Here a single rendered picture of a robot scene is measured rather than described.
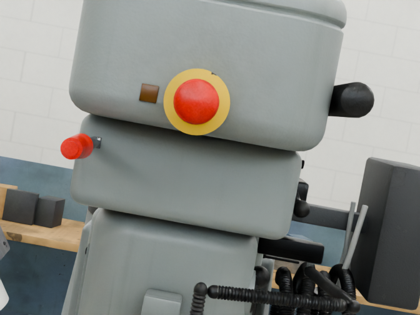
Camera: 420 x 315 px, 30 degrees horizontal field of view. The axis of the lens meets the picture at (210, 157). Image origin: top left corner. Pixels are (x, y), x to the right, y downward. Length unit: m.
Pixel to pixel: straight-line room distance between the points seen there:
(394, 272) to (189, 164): 0.47
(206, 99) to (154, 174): 0.17
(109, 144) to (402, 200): 0.51
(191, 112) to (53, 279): 4.71
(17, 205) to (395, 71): 2.54
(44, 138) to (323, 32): 4.58
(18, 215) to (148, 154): 3.99
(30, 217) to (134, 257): 3.92
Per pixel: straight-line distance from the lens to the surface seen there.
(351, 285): 1.21
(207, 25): 0.73
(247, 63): 0.73
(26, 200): 4.78
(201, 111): 0.68
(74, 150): 0.69
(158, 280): 0.88
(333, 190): 5.23
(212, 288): 0.78
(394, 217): 1.19
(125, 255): 0.88
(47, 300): 5.40
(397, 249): 1.20
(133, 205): 0.83
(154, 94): 0.73
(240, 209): 0.83
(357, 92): 0.77
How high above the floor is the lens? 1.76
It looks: 4 degrees down
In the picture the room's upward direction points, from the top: 10 degrees clockwise
